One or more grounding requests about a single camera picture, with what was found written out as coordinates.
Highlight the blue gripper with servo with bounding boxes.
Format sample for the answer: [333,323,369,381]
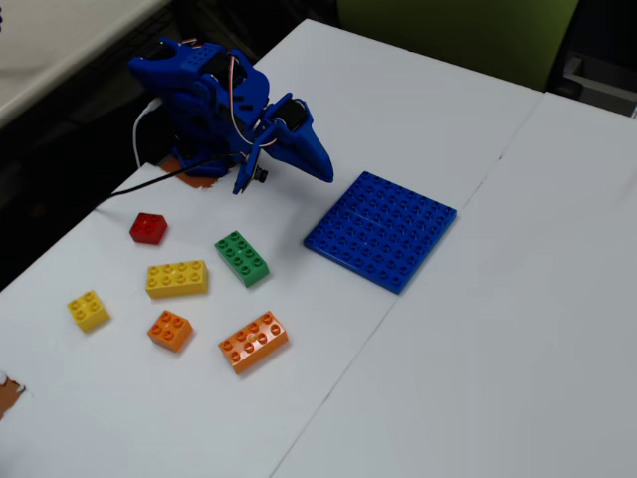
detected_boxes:
[257,92,335,184]

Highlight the brown tape patch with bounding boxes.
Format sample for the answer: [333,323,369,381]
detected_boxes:
[157,152,236,191]

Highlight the orange 2x2 block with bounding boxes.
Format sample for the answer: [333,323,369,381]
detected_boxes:
[146,309,194,355]

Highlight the yellow 2x4 block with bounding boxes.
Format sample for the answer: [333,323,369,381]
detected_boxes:
[144,258,210,301]

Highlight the orange 2x4 block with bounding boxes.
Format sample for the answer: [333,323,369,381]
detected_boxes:
[217,310,291,376]

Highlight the black cable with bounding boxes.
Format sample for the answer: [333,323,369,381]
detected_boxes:
[94,151,236,211]

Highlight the green 2x4 block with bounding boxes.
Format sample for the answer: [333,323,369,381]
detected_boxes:
[214,229,271,289]

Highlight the white side table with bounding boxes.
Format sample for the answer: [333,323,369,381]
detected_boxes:
[0,0,171,128]

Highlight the wrist camera on blue mount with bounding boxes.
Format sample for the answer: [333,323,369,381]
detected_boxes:
[232,142,271,196]

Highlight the white cable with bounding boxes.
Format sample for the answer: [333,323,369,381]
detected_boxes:
[131,97,164,169]

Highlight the yellow 2x2 block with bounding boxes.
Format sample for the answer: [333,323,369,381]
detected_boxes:
[67,289,111,335]

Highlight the red 2x2 block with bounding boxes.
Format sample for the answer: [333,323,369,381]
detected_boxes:
[128,211,169,246]

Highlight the blue 8x8 base plate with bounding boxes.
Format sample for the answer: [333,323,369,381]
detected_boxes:
[303,170,459,297]

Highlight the red and white servo wires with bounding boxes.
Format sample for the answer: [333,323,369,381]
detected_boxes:
[224,52,280,150]

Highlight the grey furniture frame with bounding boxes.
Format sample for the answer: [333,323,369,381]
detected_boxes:
[560,48,637,120]

